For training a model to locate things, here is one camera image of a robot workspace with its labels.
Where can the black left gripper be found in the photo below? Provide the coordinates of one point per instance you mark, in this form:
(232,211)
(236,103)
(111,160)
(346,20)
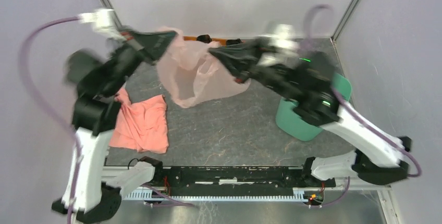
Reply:
(144,46)

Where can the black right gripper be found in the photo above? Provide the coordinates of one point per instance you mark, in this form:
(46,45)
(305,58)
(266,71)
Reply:
(241,59)

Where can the translucent pink trash bag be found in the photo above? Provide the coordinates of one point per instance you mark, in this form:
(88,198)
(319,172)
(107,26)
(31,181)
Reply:
(191,75)

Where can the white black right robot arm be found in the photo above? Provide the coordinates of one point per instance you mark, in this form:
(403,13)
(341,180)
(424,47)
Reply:
(377,158)

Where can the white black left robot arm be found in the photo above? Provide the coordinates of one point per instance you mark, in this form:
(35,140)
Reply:
(87,198)

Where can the black rolled bag back right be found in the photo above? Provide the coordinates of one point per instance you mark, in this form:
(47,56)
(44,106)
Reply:
(229,42)

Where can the black rolled bag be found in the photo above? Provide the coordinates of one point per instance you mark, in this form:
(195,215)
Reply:
(229,42)
(205,38)

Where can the black rolled bag back left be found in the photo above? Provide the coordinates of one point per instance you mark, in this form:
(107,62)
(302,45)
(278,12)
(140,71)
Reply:
(205,38)

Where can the orange wooden compartment tray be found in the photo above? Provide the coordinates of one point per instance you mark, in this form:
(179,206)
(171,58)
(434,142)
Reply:
(193,38)

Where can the salmon pink cloth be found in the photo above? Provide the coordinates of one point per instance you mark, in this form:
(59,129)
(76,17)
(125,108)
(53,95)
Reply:
(141,126)

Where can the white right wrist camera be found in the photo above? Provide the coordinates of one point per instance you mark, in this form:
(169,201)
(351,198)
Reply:
(281,39)

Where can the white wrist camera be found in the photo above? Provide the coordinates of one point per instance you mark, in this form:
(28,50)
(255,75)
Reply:
(281,39)
(102,22)

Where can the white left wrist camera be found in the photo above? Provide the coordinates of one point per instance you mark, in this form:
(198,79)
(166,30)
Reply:
(102,22)

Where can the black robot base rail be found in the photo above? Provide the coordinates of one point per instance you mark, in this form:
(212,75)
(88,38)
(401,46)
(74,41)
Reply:
(232,180)

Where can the white slotted cable duct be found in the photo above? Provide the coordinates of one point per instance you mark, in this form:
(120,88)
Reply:
(144,194)

